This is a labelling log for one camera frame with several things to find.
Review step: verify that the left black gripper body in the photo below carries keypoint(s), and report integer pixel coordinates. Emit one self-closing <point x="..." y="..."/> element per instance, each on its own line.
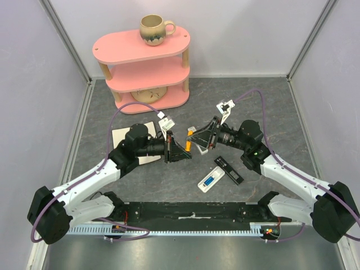
<point x="167" y="147"/>

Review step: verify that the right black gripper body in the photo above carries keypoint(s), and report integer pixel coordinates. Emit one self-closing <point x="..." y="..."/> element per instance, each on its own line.
<point x="214" y="135"/>

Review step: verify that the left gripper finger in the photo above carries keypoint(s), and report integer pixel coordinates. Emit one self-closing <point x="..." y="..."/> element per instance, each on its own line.
<point x="175" y="146"/>
<point x="178" y="156"/>

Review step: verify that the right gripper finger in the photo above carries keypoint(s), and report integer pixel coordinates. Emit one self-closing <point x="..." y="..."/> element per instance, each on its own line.
<point x="205" y="132"/>
<point x="204" y="142"/>

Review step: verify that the white remote with back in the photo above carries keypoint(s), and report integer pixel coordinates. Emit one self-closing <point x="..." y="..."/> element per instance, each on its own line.
<point x="211" y="179"/>

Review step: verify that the orange handled screwdriver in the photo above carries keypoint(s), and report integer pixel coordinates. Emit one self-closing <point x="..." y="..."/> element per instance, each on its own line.
<point x="188" y="142"/>

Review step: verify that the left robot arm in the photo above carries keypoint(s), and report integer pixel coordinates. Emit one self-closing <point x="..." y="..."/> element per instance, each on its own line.
<point x="53" y="212"/>

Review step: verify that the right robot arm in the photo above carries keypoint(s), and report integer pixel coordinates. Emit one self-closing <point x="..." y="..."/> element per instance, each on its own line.
<point x="329" y="208"/>

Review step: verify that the white air conditioner remote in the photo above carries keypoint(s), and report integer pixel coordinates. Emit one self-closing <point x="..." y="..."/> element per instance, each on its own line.
<point x="201" y="150"/>

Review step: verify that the beige floral ceramic bowl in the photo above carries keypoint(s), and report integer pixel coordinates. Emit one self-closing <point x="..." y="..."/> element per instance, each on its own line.
<point x="149" y="96"/>

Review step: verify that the pink three-tier shelf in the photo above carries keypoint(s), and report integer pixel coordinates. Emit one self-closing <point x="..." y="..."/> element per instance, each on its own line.
<point x="130" y="65"/>

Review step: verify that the beige ceramic mug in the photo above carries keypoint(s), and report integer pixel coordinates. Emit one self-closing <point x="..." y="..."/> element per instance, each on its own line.
<point x="153" y="29"/>

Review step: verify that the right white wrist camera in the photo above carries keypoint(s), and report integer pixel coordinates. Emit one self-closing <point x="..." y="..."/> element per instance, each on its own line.
<point x="225" y="109"/>

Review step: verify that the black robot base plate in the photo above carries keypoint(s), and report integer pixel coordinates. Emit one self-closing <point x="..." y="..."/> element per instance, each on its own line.
<point x="145" y="211"/>

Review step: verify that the grey slotted cable duct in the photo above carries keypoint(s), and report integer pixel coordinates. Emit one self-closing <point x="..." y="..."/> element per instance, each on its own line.
<point x="105" y="229"/>

